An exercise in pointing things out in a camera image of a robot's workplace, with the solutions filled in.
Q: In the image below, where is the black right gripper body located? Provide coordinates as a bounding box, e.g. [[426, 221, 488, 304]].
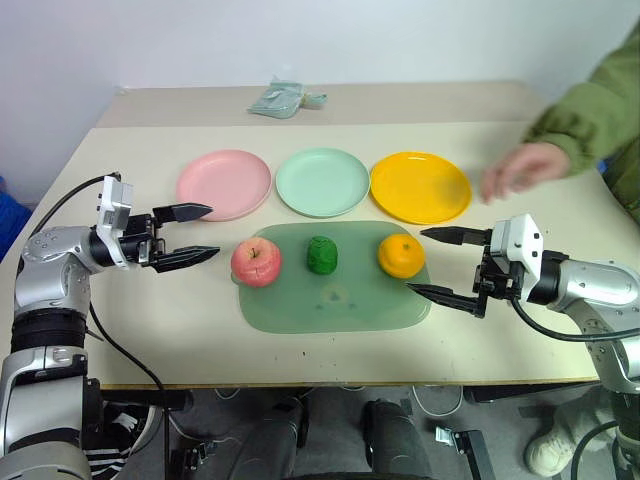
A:
[[471, 249, 527, 302]]

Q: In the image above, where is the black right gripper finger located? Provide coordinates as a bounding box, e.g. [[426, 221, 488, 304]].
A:
[[405, 281, 489, 319], [419, 225, 494, 247]]

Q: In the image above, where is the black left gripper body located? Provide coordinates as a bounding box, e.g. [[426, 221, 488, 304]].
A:
[[118, 213, 168, 269]]

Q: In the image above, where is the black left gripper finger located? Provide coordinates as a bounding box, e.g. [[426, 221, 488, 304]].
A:
[[152, 202, 215, 225], [149, 245, 222, 274]]

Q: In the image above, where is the pink round plate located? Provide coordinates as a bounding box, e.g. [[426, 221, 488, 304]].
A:
[[174, 148, 273, 223]]

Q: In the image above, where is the yellow round plate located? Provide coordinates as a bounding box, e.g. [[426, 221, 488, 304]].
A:
[[369, 151, 474, 226]]

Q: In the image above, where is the green vegetable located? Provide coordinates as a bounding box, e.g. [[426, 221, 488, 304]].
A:
[[305, 236, 341, 276]]

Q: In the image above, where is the mint green round plate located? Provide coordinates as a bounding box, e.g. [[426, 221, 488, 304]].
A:
[[275, 146, 372, 219]]

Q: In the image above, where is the person's bare hand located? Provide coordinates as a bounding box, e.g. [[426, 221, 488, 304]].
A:
[[480, 142, 572, 205]]

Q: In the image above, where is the orange mandarin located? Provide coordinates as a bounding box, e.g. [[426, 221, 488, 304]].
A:
[[377, 233, 427, 280]]

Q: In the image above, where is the red apple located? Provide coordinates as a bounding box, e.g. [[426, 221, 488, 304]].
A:
[[230, 236, 285, 289]]

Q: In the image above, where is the translucent green mat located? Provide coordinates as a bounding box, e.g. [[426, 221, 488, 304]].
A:
[[237, 221, 433, 335]]

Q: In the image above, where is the blue object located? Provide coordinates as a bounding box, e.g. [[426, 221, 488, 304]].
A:
[[0, 174, 34, 264]]

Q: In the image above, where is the teal plastic packet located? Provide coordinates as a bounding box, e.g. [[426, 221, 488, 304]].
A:
[[246, 79, 329, 122]]

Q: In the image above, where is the dark rounded shape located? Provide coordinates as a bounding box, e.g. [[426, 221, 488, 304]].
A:
[[360, 398, 435, 480], [230, 394, 310, 480]]

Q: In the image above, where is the white sneaker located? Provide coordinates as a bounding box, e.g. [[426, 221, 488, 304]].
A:
[[523, 417, 579, 477]]

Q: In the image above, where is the black white striped shoe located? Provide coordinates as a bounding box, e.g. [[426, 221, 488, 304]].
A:
[[83, 402, 154, 480]]

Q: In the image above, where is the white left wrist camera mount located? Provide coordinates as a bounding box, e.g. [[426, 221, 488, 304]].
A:
[[93, 174, 135, 267]]

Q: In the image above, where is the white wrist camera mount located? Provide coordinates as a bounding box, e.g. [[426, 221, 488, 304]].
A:
[[487, 213, 545, 297], [93, 174, 135, 267]]

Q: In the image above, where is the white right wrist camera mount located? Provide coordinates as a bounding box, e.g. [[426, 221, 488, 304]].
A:
[[487, 213, 545, 297]]

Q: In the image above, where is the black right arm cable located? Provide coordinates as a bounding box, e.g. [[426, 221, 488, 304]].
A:
[[509, 295, 640, 344]]

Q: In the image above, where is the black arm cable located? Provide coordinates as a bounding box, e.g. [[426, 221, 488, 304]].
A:
[[509, 295, 640, 344], [30, 172, 123, 240]]

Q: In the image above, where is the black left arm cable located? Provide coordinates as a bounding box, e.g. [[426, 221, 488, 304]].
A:
[[30, 172, 123, 240]]

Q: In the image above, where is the white cable under table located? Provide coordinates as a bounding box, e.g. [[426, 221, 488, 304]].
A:
[[409, 383, 464, 417]]

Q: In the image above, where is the black table frame bar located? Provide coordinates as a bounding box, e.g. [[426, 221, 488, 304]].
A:
[[99, 388, 195, 413]]

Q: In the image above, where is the black table frame with caster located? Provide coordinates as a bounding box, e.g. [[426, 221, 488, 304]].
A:
[[433, 425, 502, 480]]

